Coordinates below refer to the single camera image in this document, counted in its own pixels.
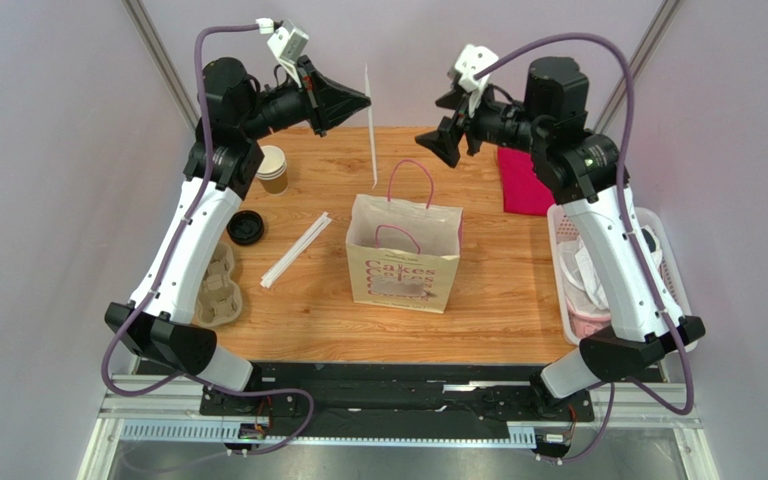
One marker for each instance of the stack of black lids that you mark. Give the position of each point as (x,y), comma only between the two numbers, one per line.
(246,228)

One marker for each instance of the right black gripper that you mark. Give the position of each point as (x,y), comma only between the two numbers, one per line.
(461,129)

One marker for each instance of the folded red t-shirt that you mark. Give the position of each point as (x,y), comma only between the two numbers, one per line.
(522,192)

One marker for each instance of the beige Cakes paper bag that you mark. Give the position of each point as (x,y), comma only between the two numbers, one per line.
(403,254)

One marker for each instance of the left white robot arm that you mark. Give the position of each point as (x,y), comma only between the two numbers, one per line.
(156,324)

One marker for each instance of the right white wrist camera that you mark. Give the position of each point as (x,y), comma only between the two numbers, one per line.
(465,72)

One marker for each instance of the cardboard cup carrier tray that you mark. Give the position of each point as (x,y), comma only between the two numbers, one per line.
(219,300)

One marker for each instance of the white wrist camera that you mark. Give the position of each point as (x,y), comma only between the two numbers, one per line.
(286,42)
(465,72)

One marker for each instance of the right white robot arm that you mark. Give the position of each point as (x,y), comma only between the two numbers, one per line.
(582,170)

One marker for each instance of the white and pink clothes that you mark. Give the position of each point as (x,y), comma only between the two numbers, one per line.
(584,304)

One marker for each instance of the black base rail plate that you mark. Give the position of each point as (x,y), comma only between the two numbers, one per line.
(397,401)

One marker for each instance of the white plastic laundry basket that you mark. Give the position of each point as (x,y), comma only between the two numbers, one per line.
(659,245)

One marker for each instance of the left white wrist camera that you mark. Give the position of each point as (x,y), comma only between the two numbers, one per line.
(286,42)

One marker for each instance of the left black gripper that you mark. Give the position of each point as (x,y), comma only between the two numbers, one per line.
(327,104)

